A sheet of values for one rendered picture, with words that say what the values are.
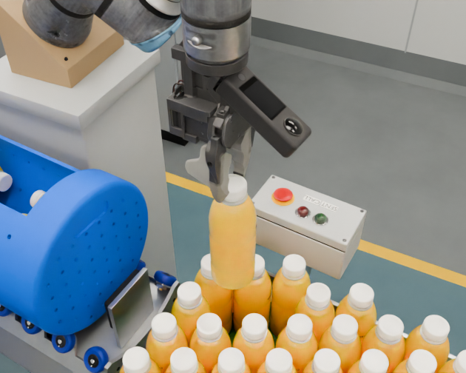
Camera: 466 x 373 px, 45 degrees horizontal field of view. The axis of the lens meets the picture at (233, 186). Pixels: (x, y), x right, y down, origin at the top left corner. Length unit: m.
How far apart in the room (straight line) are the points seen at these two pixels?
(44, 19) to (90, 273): 0.57
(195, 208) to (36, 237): 1.76
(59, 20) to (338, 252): 0.74
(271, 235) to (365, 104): 2.33
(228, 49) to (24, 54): 0.81
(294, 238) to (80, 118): 0.52
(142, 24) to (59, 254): 0.52
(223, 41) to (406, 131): 2.63
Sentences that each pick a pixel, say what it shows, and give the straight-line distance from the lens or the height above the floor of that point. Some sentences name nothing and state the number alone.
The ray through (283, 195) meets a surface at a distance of 1.05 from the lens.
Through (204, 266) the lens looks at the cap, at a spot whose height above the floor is 1.09.
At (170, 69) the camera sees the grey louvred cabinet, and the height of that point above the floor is 0.47.
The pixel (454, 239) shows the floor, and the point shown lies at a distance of 2.65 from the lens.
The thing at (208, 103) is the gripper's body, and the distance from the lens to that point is 0.67.
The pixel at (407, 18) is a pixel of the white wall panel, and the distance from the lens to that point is 3.53.
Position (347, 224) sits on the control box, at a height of 1.10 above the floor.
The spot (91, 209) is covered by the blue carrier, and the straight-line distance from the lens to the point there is 0.91.
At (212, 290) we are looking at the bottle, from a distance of 0.98.
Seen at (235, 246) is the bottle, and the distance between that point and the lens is 0.79.
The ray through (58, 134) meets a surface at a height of 1.06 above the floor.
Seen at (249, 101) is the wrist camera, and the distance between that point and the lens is 0.63.
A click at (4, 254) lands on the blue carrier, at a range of 0.93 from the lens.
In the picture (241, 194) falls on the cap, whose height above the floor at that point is 1.32.
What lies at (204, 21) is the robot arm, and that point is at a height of 1.57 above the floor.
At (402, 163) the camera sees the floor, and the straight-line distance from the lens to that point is 2.96.
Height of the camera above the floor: 1.83
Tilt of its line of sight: 43 degrees down
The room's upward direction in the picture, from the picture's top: straight up
